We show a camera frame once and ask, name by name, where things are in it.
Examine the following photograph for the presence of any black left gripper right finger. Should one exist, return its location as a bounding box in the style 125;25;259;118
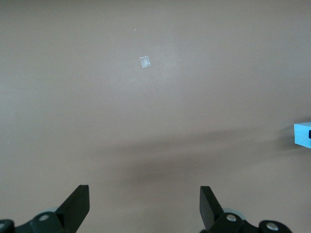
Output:
199;186;292;233

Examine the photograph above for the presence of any small clear tape piece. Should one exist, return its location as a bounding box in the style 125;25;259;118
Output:
139;55;152;68

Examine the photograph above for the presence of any blue foam block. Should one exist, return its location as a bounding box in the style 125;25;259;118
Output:
294;122;311;149

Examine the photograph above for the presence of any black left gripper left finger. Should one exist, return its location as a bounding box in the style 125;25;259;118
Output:
0;184;90;233

